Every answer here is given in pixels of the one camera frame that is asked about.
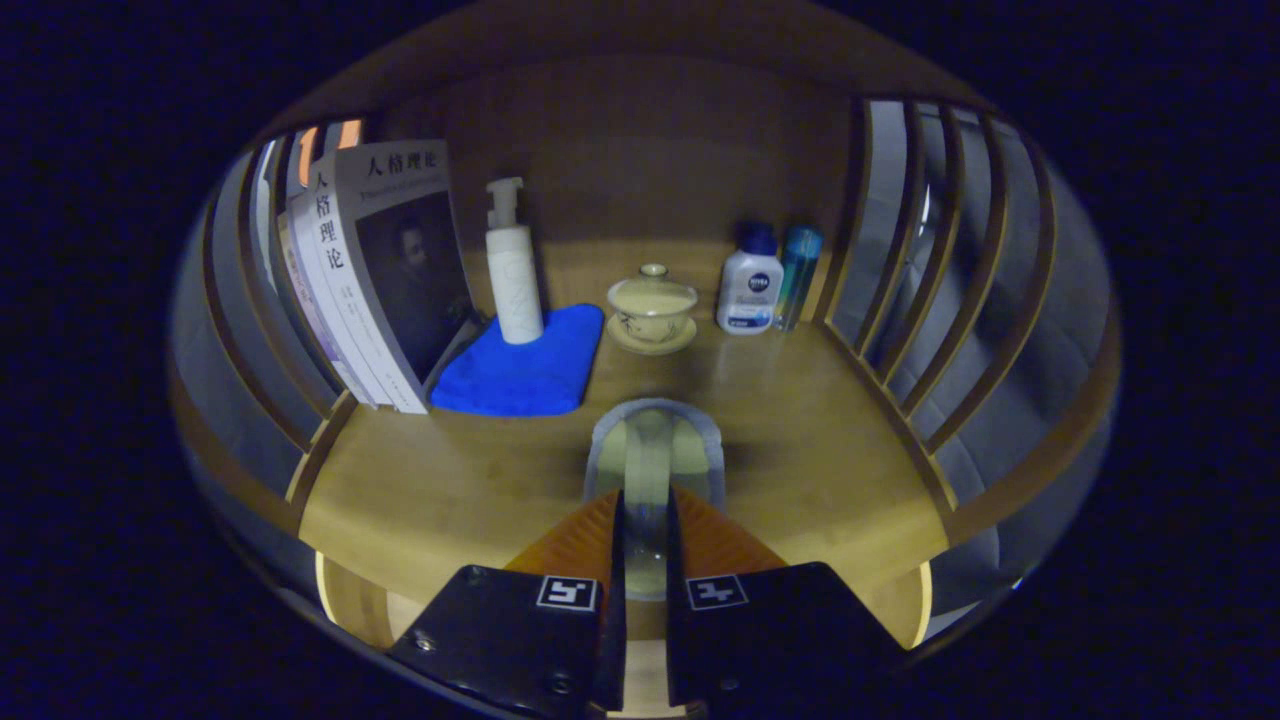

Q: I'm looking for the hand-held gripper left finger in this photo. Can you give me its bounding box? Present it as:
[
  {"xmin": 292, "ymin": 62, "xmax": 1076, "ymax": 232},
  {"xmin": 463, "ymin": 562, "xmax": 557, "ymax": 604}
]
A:
[{"xmin": 385, "ymin": 488, "xmax": 627, "ymax": 719}]

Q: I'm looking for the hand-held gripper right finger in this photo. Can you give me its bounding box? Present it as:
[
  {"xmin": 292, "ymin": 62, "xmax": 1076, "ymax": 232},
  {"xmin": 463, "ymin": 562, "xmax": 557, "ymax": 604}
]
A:
[{"xmin": 665, "ymin": 486, "xmax": 906, "ymax": 711}]

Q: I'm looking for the wooden countertop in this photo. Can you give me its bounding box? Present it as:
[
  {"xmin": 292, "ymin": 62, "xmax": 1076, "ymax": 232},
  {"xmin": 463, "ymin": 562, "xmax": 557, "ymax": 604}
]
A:
[{"xmin": 298, "ymin": 238, "xmax": 951, "ymax": 611}]

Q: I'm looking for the wooden cabinet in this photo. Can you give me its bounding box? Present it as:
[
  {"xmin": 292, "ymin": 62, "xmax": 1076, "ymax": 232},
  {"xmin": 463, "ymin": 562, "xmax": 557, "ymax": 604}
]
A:
[{"xmin": 168, "ymin": 5, "xmax": 1121, "ymax": 656}]

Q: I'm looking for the blue folded cloth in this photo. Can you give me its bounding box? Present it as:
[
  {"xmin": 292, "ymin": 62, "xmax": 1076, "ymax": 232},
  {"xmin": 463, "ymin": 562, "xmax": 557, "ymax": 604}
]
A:
[{"xmin": 430, "ymin": 303, "xmax": 606, "ymax": 418}]

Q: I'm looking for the lidded ceramic tea cup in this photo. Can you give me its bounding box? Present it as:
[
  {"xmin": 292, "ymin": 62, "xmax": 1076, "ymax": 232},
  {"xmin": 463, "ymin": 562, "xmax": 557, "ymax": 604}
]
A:
[{"xmin": 606, "ymin": 263, "xmax": 700, "ymax": 357}]

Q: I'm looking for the white lotion bottle blue cap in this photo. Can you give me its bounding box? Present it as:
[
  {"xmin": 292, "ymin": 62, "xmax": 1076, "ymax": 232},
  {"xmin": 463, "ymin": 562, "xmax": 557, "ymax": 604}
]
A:
[{"xmin": 716, "ymin": 221, "xmax": 785, "ymax": 336}]

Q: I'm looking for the white pump bottle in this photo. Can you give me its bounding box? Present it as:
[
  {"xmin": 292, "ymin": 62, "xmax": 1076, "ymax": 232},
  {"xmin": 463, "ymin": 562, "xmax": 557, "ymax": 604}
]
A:
[{"xmin": 485, "ymin": 177, "xmax": 546, "ymax": 346}]

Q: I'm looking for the teal bottle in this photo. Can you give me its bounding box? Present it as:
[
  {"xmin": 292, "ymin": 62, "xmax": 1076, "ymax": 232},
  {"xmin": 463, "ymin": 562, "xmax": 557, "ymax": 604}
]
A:
[{"xmin": 773, "ymin": 225, "xmax": 825, "ymax": 333}]

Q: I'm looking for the white book with portrait cover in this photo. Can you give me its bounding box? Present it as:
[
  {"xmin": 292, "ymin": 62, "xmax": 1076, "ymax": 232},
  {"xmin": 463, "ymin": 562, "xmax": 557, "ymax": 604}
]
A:
[{"xmin": 333, "ymin": 140, "xmax": 481, "ymax": 414}]

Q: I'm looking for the pale purple book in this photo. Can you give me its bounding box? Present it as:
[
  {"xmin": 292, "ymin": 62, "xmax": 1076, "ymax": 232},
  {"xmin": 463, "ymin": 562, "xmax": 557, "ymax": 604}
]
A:
[{"xmin": 275, "ymin": 210, "xmax": 376, "ymax": 406}]

